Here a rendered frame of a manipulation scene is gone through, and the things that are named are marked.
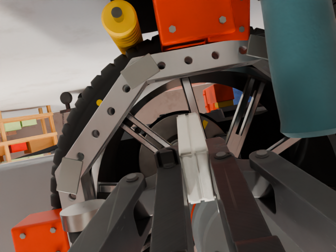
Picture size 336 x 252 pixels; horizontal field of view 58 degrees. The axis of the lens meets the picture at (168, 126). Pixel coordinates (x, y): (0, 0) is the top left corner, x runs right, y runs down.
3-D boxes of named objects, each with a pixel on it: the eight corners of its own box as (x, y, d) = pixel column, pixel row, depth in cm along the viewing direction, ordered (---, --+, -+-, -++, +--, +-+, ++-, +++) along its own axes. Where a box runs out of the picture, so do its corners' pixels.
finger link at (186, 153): (203, 203, 16) (189, 205, 16) (193, 151, 23) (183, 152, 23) (193, 152, 15) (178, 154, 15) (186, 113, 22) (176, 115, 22)
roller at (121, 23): (120, 41, 76) (124, 64, 76) (94, -4, 46) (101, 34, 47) (143, 37, 76) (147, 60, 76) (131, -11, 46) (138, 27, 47)
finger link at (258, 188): (214, 178, 14) (280, 167, 14) (202, 138, 19) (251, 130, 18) (218, 206, 14) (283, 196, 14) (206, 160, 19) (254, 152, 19)
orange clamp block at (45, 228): (76, 204, 57) (29, 213, 57) (63, 219, 49) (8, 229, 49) (84, 240, 57) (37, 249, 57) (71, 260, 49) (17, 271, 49)
